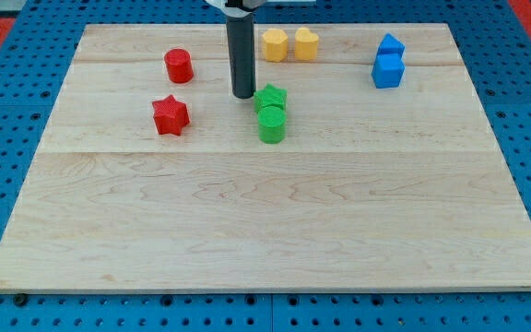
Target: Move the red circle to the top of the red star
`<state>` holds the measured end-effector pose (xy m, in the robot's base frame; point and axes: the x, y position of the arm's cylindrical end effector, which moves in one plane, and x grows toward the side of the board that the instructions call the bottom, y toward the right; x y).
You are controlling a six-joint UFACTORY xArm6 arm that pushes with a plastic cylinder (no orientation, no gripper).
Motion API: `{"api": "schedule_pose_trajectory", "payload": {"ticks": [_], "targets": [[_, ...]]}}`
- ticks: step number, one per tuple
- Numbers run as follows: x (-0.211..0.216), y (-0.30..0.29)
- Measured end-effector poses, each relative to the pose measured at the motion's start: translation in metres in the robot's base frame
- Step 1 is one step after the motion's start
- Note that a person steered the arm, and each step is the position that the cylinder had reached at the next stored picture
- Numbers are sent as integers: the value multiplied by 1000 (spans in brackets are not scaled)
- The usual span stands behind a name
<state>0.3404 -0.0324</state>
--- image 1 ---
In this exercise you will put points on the green cylinder block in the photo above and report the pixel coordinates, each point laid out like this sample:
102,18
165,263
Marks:
271,125

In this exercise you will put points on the light wooden board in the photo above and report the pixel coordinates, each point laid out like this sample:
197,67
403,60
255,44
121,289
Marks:
372,190

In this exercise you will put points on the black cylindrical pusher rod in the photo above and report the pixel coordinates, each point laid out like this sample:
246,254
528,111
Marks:
240,34

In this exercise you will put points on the yellow hexagon block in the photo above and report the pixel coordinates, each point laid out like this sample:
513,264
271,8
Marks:
275,45

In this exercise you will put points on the red star block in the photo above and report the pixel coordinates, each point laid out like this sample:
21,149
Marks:
170,116

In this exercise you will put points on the red cylinder block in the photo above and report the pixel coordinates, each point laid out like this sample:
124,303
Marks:
179,65

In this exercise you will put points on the yellow heart block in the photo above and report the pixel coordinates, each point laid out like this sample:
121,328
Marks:
306,44

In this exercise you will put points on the blue cube block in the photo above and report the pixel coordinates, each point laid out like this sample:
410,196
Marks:
387,71

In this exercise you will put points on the blue triangle block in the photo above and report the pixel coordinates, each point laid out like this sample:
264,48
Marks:
391,45

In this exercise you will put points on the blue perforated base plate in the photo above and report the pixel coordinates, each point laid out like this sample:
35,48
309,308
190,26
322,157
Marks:
36,55

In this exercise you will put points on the green star block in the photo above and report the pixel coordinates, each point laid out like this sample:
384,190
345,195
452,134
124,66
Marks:
270,95

